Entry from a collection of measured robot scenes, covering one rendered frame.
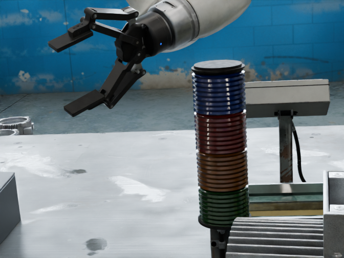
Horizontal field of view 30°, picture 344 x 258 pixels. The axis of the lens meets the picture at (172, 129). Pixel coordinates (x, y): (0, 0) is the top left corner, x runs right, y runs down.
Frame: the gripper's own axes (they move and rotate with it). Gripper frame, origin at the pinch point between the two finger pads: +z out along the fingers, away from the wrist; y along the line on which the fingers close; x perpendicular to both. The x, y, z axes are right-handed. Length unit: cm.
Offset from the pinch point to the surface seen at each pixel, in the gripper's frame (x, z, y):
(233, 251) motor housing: 57, 16, 21
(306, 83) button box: 17.4, -41.9, -14.9
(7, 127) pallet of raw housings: -174, -44, -147
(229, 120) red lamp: 41.9, 1.8, 17.1
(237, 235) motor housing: 56, 14, 21
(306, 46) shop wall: -262, -390, -310
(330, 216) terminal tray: 63, 11, 26
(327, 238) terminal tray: 63, 12, 25
